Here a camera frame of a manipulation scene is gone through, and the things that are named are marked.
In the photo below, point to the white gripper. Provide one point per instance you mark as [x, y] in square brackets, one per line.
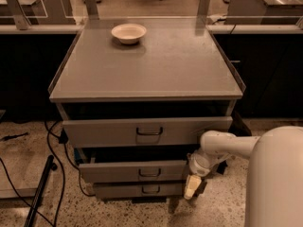
[200, 165]

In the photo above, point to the grey drawer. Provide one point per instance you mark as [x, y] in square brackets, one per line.
[141, 131]
[108, 191]
[132, 172]

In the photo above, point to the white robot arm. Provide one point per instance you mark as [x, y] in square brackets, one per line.
[274, 185]

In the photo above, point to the grey bottom drawer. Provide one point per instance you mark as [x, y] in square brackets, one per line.
[108, 191]

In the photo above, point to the grey top drawer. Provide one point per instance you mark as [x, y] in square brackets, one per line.
[141, 131]

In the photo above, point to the grey drawer cabinet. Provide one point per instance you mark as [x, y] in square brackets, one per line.
[176, 70]

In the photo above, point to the black pole on floor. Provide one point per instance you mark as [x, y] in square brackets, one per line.
[33, 211]

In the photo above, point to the white bowl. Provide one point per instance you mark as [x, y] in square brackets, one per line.
[129, 33]

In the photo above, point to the background desk right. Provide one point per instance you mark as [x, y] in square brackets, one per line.
[264, 12]

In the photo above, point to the right metal post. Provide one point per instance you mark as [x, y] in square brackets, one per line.
[203, 8]

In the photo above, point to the metal post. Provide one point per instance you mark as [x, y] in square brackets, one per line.
[18, 14]
[92, 9]
[203, 8]

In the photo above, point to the middle metal post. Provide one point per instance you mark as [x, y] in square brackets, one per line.
[92, 9]

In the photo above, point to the left metal post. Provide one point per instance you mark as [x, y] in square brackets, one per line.
[18, 14]

